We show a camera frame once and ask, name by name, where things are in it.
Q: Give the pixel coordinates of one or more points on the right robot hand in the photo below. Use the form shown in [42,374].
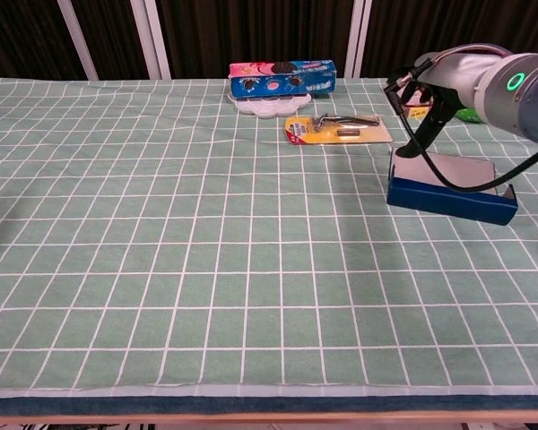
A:
[457,74]

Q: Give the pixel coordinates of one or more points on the blue glasses case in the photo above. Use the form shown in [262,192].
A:
[448,201]

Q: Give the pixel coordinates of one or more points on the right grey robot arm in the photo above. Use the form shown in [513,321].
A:
[529,98]

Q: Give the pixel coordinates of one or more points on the green snack bag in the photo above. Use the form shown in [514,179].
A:
[468,116]

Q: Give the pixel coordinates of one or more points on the dark pleated partition panel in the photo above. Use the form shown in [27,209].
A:
[251,31]
[112,36]
[22,36]
[466,22]

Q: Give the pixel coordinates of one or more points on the red and yellow small box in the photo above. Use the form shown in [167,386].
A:
[417,113]

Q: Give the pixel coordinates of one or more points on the yellow razor blister pack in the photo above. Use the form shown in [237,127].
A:
[323,136]

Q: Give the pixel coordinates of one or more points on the blue Oreo cookie box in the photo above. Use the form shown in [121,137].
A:
[296,83]

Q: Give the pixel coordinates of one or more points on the white plastic paint palette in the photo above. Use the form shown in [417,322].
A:
[269,107]

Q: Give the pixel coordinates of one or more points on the green checked tablecloth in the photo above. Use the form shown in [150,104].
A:
[161,224]

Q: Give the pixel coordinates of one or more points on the blue felt table underlay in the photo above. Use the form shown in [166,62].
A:
[251,405]

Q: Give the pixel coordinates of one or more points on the white partition post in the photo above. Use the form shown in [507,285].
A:
[154,40]
[78,40]
[358,40]

